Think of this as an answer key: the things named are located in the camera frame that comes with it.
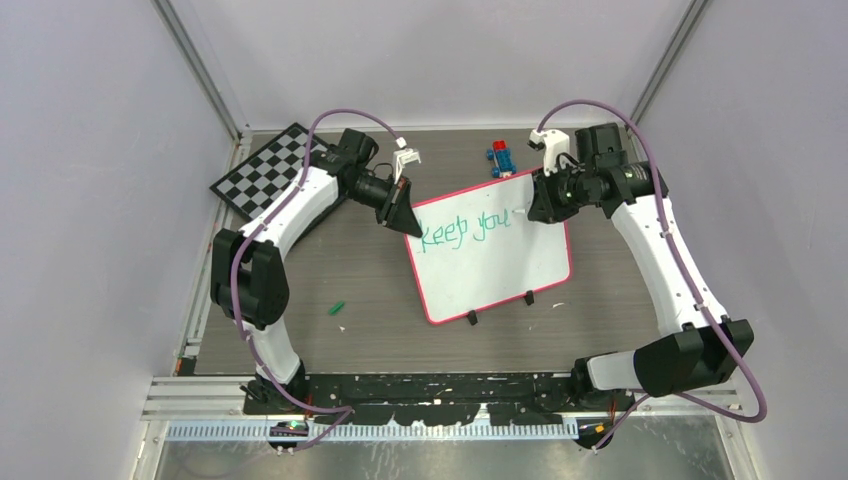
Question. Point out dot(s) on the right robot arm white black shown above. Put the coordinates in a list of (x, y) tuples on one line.
[(591, 169)]

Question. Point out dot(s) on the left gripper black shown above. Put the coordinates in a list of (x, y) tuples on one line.
[(397, 213)]

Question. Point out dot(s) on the blue red toy figure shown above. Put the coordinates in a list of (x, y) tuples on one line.
[(500, 157)]

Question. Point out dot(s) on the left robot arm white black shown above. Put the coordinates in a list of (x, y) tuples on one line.
[(248, 279)]

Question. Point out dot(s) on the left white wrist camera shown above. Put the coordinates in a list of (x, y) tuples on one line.
[(402, 157)]

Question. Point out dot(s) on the whiteboard with red frame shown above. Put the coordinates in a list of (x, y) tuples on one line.
[(476, 254)]

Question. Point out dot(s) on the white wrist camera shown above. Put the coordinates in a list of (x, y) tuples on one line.
[(402, 157), (555, 145)]

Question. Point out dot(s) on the slotted grey cable duct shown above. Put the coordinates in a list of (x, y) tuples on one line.
[(271, 431)]

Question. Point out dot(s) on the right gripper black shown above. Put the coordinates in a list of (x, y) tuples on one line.
[(545, 208)]

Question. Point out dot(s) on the black and white chessboard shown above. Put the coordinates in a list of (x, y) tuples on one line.
[(254, 184)]

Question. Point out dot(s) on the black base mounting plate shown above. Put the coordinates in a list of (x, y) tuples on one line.
[(433, 399)]

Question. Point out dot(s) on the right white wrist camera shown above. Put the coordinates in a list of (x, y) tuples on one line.
[(555, 145)]

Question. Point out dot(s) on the green marker cap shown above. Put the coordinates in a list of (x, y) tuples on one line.
[(335, 309)]

